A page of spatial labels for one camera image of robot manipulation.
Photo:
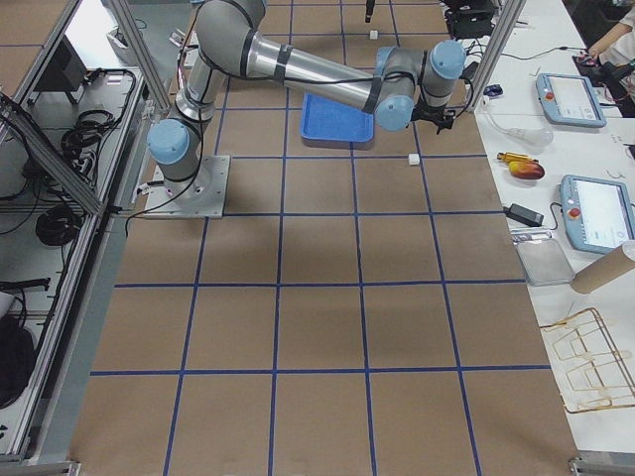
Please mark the silver metal tray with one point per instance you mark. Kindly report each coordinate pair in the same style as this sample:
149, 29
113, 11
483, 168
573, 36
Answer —
544, 263

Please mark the aluminium frame post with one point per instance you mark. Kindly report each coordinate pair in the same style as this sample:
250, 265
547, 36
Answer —
502, 31

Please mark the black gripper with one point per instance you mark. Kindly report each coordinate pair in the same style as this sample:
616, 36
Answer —
430, 115

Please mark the cardboard tube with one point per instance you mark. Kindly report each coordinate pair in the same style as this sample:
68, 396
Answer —
606, 269

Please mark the black power adapter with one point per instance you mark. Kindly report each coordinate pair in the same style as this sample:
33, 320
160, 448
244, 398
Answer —
523, 215

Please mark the gold wire rack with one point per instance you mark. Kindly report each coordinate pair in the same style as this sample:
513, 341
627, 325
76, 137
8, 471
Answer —
590, 367

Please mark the blue plastic tray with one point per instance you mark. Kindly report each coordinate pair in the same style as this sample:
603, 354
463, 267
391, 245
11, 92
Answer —
329, 124

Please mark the teach pendant far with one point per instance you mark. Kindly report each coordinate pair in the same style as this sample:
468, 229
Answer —
569, 100

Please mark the red yellow mango toy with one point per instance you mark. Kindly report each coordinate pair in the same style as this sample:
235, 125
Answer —
527, 170

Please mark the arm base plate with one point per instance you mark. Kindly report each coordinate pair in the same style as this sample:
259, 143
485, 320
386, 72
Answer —
204, 198

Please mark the teach pendant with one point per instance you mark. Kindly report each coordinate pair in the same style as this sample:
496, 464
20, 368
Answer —
569, 100
598, 216

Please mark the teach pendant near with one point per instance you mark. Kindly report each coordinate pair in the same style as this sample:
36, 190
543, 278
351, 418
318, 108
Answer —
598, 216

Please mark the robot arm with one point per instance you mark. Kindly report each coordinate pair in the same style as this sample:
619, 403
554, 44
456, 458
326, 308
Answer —
407, 85

